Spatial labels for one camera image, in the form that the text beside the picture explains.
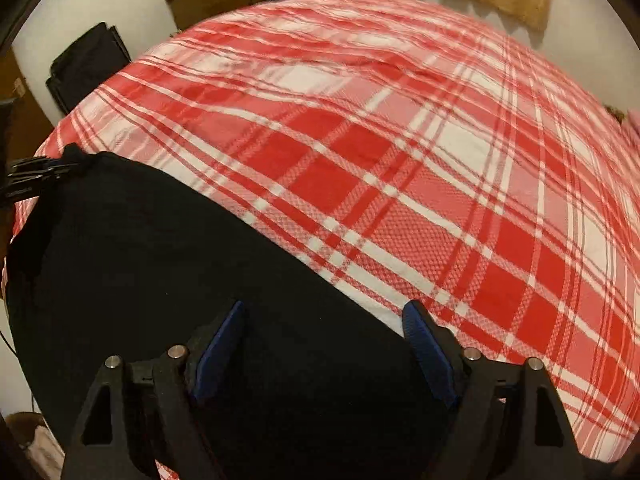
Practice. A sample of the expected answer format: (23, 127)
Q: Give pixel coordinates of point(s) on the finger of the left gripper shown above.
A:
(26, 178)

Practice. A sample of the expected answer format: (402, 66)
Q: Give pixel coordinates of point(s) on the black pants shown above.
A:
(118, 258)

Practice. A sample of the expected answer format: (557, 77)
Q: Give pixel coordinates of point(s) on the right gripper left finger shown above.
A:
(139, 414)

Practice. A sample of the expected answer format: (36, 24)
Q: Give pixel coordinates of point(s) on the red white plaid bedspread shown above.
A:
(401, 149)

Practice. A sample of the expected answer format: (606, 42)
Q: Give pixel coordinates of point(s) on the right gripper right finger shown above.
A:
(494, 420)

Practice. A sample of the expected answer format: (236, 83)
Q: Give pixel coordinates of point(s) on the black folded chair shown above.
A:
(89, 61)

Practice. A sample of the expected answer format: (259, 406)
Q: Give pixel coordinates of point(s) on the pink folded blanket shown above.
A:
(631, 127)

